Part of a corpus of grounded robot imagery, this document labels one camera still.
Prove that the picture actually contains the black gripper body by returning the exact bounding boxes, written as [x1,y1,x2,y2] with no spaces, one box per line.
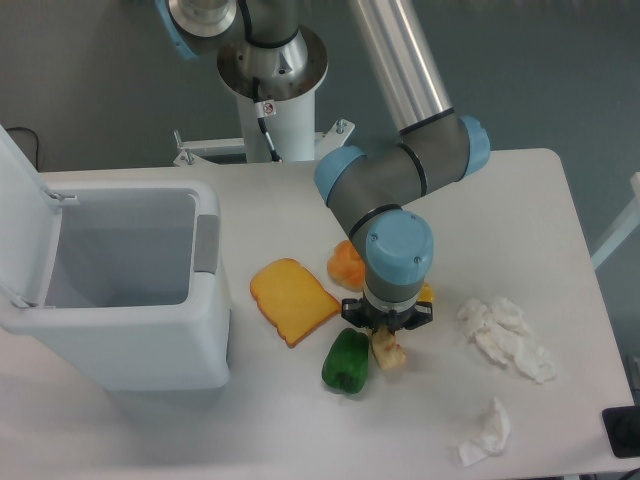
[359,296,416,332]

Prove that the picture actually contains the white open trash bin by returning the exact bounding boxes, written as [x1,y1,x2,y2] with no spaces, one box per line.
[1,135,231,391]

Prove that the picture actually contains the green bell pepper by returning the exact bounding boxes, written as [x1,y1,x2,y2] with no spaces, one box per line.
[321,328,369,394]

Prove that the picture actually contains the yellow bell pepper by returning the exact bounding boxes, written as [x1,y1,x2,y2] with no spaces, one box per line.
[418,282,435,303]

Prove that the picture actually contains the square beige bread chunk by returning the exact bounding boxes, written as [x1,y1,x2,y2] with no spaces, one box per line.
[369,326,407,371]

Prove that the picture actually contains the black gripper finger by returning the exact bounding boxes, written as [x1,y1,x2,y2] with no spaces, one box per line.
[387,301,434,334]
[341,298,373,336]

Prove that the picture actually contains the white frame leg right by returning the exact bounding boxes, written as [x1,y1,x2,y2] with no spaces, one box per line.
[591,172,639,270]

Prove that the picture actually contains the black device at edge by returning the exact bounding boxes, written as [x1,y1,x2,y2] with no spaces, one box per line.
[602,405,639,458]

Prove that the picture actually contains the orange round bread roll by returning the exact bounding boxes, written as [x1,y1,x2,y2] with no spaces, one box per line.
[327,240,365,292]

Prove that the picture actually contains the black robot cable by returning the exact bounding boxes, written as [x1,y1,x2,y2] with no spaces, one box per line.
[251,77,284,164]

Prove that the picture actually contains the small crumpled white tissue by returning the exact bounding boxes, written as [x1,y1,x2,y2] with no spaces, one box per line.
[457,397,511,468]

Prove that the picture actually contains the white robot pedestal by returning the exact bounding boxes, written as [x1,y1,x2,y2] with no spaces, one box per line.
[174,92,355,166]

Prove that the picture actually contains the flat yellow toast slice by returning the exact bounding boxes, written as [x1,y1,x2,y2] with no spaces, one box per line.
[250,258,341,348]

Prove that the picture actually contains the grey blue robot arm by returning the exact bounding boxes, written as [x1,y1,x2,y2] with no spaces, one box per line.
[157,1,490,331]

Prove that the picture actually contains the black floor cable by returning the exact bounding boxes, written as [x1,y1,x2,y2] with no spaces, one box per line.
[5,126,41,171]

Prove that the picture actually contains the large crumpled white tissue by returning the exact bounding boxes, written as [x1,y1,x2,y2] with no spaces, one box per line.
[456,296,556,384]

